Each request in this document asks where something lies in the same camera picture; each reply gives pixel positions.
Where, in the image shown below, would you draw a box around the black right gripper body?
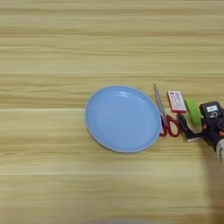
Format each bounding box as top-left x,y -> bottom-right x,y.
186,108 -> 224,152

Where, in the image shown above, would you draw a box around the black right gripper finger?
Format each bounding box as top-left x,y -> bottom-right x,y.
178,113 -> 196,138

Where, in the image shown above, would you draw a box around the green rectangular block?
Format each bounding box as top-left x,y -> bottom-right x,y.
184,98 -> 203,127

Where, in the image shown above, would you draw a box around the red handled scissors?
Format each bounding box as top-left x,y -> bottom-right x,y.
153,83 -> 183,138

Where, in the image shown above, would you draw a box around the white pink small box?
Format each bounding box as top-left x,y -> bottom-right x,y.
166,90 -> 187,115

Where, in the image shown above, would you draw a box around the blue round plate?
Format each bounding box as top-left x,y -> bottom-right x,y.
84,85 -> 162,154

